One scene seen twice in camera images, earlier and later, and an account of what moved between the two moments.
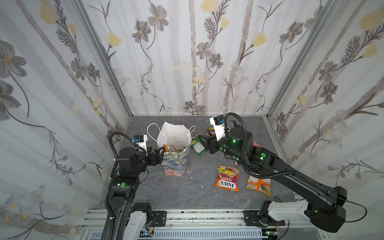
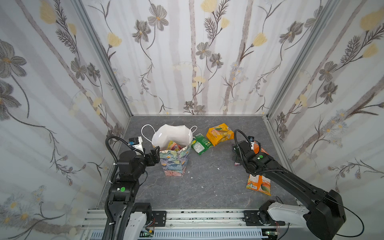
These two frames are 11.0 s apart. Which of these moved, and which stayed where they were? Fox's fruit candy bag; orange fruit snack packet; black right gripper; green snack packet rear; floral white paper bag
Moved: Fox's fruit candy bag; black right gripper
Stayed: floral white paper bag; orange fruit snack packet; green snack packet rear
